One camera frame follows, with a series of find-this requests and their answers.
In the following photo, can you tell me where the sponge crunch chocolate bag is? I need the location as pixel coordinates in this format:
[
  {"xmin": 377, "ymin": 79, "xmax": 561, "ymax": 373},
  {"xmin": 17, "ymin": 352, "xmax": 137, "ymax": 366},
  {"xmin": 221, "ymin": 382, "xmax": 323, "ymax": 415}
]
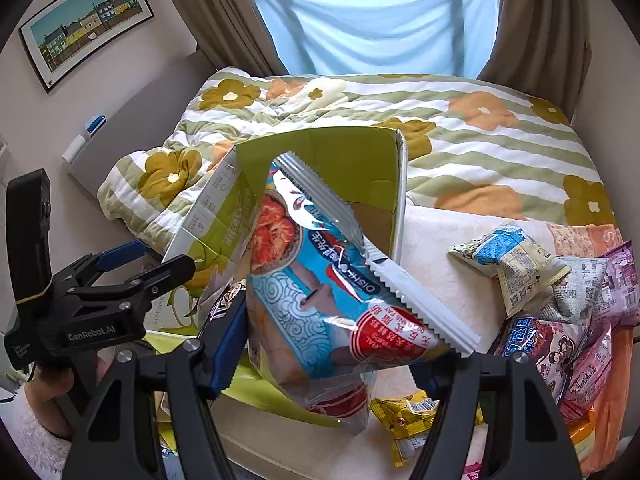
[{"xmin": 492, "ymin": 314, "xmax": 603, "ymax": 406}]

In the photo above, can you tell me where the gold snack bag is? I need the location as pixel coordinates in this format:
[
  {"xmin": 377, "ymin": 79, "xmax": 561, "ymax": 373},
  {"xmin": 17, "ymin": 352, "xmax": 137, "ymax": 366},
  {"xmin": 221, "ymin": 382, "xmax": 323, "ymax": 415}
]
[{"xmin": 370, "ymin": 390, "xmax": 488, "ymax": 479}]

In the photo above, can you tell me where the blue cream snack bag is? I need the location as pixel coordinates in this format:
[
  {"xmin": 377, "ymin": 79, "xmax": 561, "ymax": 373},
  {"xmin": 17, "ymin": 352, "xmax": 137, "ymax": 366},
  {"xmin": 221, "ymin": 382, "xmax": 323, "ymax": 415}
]
[{"xmin": 448, "ymin": 221, "xmax": 570, "ymax": 318}]

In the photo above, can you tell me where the blue prawn cracker bag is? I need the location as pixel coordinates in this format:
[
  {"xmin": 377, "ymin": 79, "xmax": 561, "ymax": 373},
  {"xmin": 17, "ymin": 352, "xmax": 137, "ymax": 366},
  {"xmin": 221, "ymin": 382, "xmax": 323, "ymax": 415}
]
[{"xmin": 246, "ymin": 152, "xmax": 480, "ymax": 434}]

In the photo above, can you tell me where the pink snack bag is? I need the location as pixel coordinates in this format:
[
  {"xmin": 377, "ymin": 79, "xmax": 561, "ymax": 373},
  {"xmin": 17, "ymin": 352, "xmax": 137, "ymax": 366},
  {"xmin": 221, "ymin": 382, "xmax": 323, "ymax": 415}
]
[{"xmin": 560, "ymin": 321, "xmax": 613, "ymax": 422}]

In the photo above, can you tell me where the grey newspaper print snack bag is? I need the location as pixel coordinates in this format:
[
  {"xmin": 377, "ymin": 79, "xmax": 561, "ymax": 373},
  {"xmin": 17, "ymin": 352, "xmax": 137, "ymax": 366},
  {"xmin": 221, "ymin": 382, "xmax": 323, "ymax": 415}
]
[{"xmin": 536, "ymin": 257, "xmax": 608, "ymax": 328}]

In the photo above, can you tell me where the purple snack bag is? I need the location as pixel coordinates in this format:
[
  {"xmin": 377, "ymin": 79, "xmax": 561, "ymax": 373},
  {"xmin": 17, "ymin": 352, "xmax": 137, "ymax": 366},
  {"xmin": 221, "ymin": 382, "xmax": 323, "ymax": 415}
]
[{"xmin": 592, "ymin": 240, "xmax": 639, "ymax": 327}]

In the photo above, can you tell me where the person's left hand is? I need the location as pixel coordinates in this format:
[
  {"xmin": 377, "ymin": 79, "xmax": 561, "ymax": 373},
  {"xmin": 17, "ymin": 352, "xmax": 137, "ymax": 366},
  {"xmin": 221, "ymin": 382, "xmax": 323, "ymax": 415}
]
[{"xmin": 22, "ymin": 346, "xmax": 112, "ymax": 441}]

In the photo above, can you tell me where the orange floral towel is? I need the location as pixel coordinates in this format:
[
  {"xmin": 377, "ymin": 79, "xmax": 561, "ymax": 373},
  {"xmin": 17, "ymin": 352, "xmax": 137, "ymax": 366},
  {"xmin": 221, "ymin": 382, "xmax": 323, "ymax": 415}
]
[{"xmin": 538, "ymin": 224, "xmax": 639, "ymax": 476}]

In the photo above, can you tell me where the white folding table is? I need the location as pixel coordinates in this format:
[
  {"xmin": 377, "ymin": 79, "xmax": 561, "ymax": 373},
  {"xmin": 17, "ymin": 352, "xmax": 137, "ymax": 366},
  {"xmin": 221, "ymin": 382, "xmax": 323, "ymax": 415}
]
[{"xmin": 210, "ymin": 206, "xmax": 506, "ymax": 479}]

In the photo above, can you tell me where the white blue item on headboard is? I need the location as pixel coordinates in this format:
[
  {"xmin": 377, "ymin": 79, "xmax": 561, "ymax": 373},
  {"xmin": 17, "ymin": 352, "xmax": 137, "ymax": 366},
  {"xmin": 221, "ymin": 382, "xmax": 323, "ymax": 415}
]
[{"xmin": 62, "ymin": 114, "xmax": 106, "ymax": 165}]

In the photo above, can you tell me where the grey headboard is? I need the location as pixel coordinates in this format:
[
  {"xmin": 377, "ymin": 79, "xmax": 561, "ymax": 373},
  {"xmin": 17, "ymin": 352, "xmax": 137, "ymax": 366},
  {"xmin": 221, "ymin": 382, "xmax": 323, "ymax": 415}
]
[{"xmin": 68, "ymin": 50, "xmax": 215, "ymax": 196}]

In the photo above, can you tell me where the framed picture of houses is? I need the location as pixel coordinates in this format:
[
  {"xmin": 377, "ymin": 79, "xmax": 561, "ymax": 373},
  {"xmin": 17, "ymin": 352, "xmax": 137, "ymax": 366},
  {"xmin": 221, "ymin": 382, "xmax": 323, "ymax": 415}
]
[{"xmin": 18, "ymin": 0, "xmax": 154, "ymax": 92}]

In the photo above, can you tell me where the floral striped quilt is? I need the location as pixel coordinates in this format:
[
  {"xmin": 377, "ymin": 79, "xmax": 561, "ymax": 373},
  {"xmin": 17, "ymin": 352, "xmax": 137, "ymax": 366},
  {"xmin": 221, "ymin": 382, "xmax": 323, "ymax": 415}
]
[{"xmin": 96, "ymin": 66, "xmax": 618, "ymax": 256}]

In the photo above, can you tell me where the green cardboard box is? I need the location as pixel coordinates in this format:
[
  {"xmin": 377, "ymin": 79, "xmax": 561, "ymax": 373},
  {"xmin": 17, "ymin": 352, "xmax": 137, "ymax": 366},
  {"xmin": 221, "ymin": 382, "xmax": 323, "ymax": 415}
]
[{"xmin": 144, "ymin": 127, "xmax": 418, "ymax": 432}]

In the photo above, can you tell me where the left brown curtain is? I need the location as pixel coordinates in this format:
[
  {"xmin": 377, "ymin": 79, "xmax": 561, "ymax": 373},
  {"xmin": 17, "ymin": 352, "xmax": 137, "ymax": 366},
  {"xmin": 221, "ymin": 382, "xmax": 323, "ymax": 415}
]
[{"xmin": 171, "ymin": 0, "xmax": 288, "ymax": 77}]

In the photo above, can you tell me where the brown curtain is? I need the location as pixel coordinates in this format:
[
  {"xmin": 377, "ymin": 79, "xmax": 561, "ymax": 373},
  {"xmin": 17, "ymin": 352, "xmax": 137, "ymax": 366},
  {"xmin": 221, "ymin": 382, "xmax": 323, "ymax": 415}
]
[
  {"xmin": 478, "ymin": 0, "xmax": 591, "ymax": 118},
  {"xmin": 171, "ymin": 0, "xmax": 288, "ymax": 77}
]

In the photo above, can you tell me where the right brown curtain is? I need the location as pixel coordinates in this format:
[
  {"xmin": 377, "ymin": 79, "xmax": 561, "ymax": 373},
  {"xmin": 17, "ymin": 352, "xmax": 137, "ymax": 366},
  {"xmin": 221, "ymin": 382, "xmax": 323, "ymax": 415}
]
[{"xmin": 478, "ymin": 0, "xmax": 591, "ymax": 118}]

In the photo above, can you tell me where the blue cloth over window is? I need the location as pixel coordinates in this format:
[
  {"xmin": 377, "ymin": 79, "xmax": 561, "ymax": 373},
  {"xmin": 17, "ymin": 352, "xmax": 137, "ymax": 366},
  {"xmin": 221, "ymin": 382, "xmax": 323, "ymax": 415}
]
[{"xmin": 254, "ymin": 0, "xmax": 499, "ymax": 79}]

